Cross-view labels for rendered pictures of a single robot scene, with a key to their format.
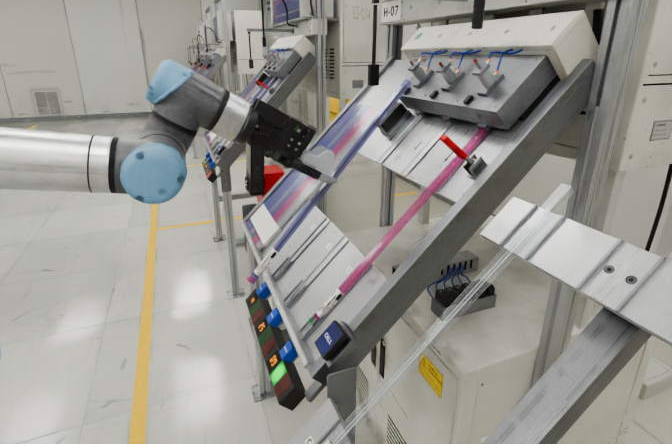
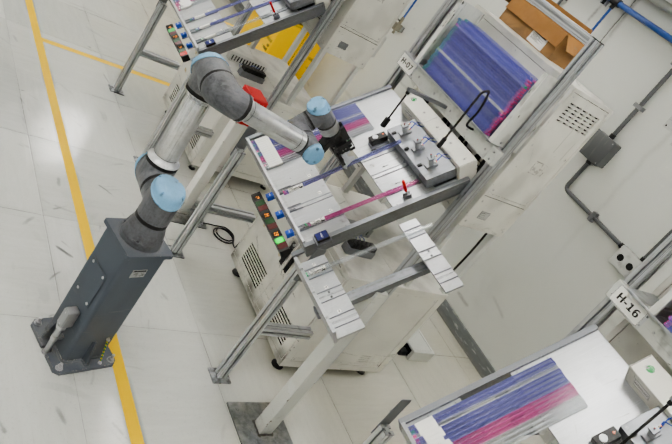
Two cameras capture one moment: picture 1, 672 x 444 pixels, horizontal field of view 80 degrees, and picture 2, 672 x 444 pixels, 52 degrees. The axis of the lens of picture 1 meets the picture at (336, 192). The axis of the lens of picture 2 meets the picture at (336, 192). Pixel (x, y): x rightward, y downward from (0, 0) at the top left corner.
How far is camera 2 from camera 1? 1.97 m
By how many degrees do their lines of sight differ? 22
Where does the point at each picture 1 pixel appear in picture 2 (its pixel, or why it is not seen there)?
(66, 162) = (295, 140)
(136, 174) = (312, 154)
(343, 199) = not seen: hidden behind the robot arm
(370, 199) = not seen: hidden behind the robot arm
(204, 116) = (324, 126)
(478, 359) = (357, 276)
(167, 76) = (324, 109)
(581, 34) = (471, 167)
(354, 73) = (345, 36)
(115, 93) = not seen: outside the picture
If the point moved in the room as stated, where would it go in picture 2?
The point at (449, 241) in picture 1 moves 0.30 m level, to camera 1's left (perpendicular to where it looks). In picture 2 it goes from (382, 220) to (317, 186)
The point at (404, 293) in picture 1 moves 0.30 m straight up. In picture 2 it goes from (354, 232) to (401, 173)
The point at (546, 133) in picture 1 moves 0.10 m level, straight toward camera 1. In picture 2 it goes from (439, 197) to (434, 204)
